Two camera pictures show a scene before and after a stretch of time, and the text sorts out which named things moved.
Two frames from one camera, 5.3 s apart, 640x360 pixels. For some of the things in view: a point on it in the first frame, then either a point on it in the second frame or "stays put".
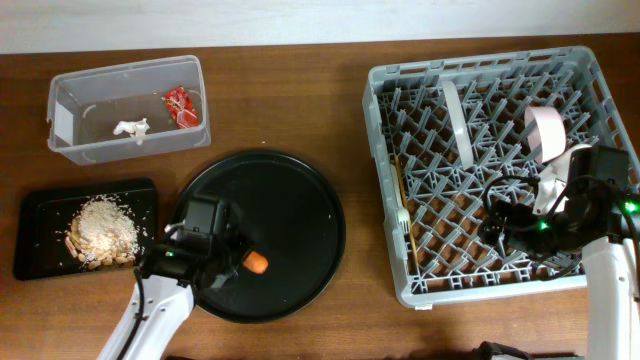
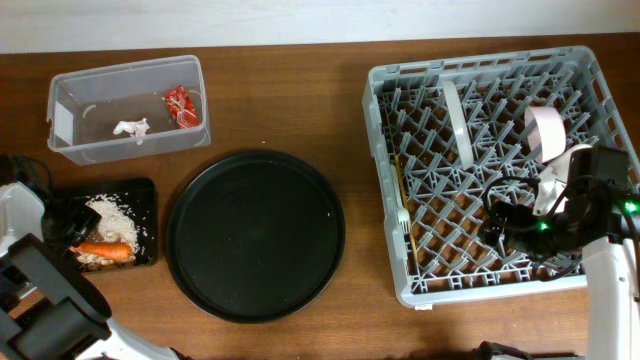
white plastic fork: [402, 212] stays put
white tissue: [137, 128] stays put
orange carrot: [255, 263] → [104, 249]
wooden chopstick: [407, 208] stays put
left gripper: [235, 236] → [88, 220]
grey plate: [459, 124] stays put
